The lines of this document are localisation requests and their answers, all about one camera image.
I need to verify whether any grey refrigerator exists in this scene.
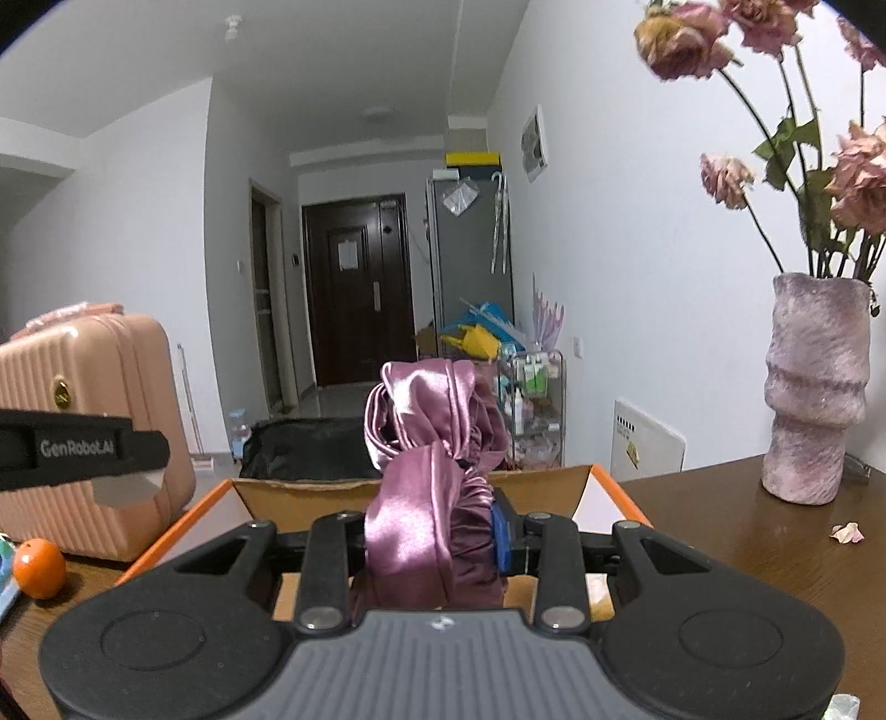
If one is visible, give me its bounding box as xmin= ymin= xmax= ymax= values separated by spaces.
xmin=426 ymin=178 xmax=515 ymax=358

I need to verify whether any red cardboard box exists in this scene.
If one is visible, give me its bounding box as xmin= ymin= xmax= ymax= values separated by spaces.
xmin=117 ymin=456 xmax=649 ymax=612

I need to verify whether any yellow box on fridge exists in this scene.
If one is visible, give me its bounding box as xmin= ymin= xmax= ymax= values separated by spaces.
xmin=445 ymin=152 xmax=502 ymax=167

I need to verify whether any storage cart with bottles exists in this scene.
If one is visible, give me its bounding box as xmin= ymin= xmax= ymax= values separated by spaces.
xmin=496 ymin=343 xmax=566 ymax=471

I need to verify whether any fallen pink petal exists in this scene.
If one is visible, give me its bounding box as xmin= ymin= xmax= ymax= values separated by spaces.
xmin=831 ymin=522 xmax=865 ymax=544

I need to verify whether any orange tangerine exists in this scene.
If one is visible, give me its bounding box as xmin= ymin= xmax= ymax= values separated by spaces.
xmin=12 ymin=538 xmax=68 ymax=600

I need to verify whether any dark entrance door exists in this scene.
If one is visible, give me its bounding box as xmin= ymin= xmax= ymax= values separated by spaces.
xmin=302 ymin=193 xmax=416 ymax=387

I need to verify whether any purple satin scrunchie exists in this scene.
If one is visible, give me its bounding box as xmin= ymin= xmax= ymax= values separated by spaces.
xmin=352 ymin=358 xmax=509 ymax=616

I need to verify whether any dried pink roses bouquet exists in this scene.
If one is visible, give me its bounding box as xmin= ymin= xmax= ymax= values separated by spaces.
xmin=633 ymin=2 xmax=884 ymax=284

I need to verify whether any white board against wall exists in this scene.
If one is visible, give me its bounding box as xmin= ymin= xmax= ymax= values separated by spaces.
xmin=610 ymin=399 xmax=686 ymax=483

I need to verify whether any pink ribbed small suitcase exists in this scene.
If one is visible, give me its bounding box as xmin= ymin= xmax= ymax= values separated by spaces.
xmin=2 ymin=305 xmax=195 ymax=561

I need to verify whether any purple textured vase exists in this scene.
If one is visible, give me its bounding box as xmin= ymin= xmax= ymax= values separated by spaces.
xmin=761 ymin=273 xmax=871 ymax=506

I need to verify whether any black bag on floor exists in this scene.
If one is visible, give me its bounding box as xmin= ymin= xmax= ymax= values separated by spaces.
xmin=240 ymin=417 xmax=380 ymax=483

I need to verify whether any translucent plastic wrapped item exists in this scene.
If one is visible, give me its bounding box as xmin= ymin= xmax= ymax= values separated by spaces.
xmin=823 ymin=693 xmax=861 ymax=720

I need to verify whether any blue tissue pack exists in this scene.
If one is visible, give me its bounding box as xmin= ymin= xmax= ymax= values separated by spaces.
xmin=0 ymin=534 xmax=19 ymax=621

